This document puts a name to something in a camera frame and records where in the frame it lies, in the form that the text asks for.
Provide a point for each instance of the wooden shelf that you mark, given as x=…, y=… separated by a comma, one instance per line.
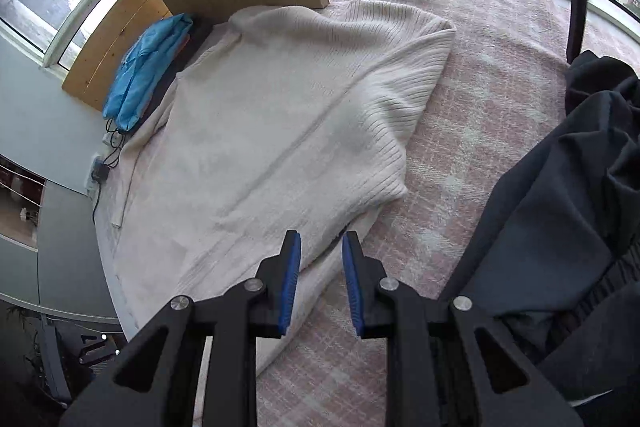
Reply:
x=20, y=207

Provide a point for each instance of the pine wood board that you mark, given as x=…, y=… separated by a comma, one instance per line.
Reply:
x=115, y=47

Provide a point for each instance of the blue folded jacket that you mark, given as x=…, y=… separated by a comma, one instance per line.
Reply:
x=140, y=72

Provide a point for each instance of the cream knit sweater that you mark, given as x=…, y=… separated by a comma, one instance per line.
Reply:
x=275, y=107

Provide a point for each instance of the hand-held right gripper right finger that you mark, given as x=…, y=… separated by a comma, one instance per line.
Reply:
x=352, y=287

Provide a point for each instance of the dark grey garment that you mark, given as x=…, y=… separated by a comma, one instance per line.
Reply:
x=560, y=207

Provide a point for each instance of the black plug adapter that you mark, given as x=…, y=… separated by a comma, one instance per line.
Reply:
x=101, y=172

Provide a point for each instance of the white power strip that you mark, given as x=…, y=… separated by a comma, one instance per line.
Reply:
x=96, y=157

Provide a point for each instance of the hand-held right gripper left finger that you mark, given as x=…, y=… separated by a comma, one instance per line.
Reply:
x=290, y=287

